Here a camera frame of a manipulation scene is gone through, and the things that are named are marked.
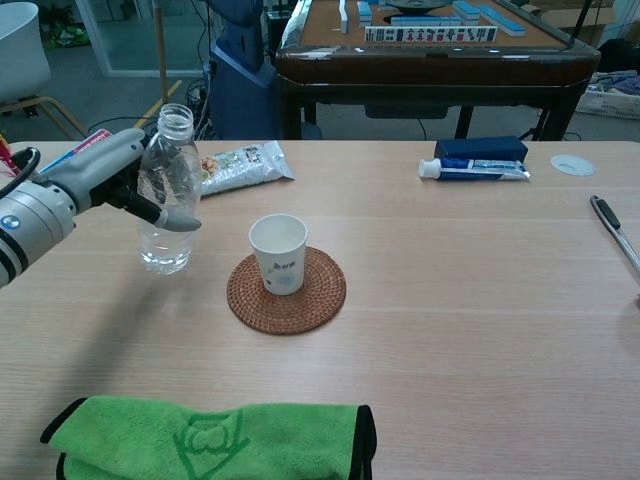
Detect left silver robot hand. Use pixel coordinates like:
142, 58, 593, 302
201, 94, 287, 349
29, 128, 203, 234

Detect transparent plastic bottle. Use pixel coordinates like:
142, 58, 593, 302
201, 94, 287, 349
137, 103, 204, 275

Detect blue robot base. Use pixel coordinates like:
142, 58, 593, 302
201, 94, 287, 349
207, 0, 281, 141

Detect white paper cup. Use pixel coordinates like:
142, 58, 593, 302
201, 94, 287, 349
248, 213, 309, 297

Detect blue cling film box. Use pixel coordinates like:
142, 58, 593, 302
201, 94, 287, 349
38, 128, 112, 175

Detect wooden pole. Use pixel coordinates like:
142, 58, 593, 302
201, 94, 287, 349
156, 0, 168, 106

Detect white chair wooden legs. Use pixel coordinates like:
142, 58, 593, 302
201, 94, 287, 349
0, 1, 89, 141

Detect silver nut snack bag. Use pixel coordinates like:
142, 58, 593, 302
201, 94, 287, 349
198, 140, 296, 197

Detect round brown woven coaster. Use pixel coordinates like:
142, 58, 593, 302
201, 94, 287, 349
226, 245, 347, 336

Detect green folded microfiber cloth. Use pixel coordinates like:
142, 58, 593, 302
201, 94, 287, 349
39, 395, 377, 480

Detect dark wooden mahjong table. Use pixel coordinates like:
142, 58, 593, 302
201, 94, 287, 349
274, 0, 601, 141

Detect face-up mahjong tile row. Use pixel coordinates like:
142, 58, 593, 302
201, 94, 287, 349
364, 25, 499, 44

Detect short blue mahjong tile row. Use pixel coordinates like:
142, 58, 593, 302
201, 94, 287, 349
390, 14, 464, 27

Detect blue white toothpaste tube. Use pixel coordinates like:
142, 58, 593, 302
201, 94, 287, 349
418, 157, 532, 182

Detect dark blue rectangular box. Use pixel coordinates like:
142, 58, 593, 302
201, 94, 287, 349
433, 135, 530, 164

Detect long blue mahjong tile row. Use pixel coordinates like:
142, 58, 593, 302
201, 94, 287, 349
452, 0, 529, 39

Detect white round table cap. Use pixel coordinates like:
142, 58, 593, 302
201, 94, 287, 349
550, 153, 597, 177

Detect cardboard box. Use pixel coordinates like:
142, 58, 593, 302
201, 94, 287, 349
529, 0, 616, 29

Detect white plastic basket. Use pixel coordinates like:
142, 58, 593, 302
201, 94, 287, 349
574, 84, 640, 119

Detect black bag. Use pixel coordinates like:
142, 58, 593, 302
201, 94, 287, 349
597, 38, 640, 76

